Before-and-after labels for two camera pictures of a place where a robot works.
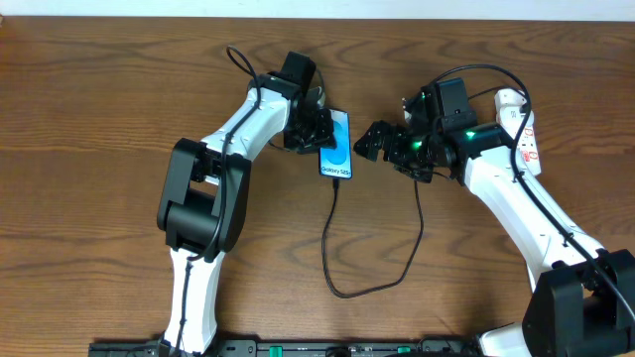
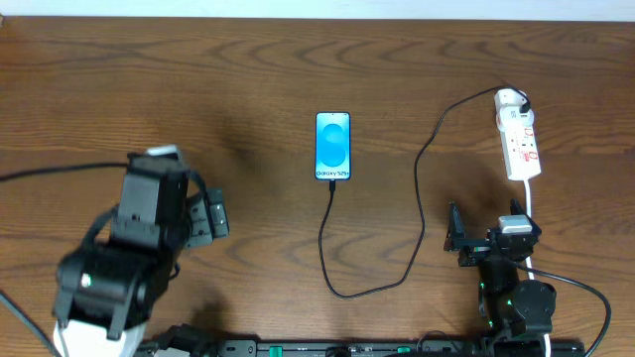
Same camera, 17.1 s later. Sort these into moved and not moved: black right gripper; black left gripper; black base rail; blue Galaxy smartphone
Moved: black left gripper; black right gripper
Not moved: blue Galaxy smartphone; black base rail
